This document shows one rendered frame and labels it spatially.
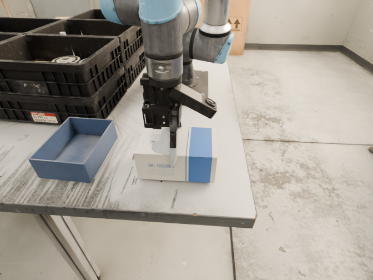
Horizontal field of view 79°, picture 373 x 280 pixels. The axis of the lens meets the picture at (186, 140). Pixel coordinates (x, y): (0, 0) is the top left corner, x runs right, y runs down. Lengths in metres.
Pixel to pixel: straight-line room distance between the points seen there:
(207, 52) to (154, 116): 0.45
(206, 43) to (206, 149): 0.45
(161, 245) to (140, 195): 0.73
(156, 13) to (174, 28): 0.04
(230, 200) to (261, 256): 0.77
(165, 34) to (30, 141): 0.62
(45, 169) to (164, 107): 0.36
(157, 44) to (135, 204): 0.36
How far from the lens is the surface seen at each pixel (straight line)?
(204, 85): 1.01
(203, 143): 0.57
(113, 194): 0.62
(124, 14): 0.58
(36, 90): 0.88
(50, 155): 0.76
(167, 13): 0.43
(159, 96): 0.51
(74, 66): 0.75
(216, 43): 0.88
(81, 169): 0.63
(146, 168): 0.58
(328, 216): 1.61
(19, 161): 0.83
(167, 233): 1.34
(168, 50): 0.44
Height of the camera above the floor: 1.16
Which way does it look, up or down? 38 degrees down
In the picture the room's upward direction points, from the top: straight up
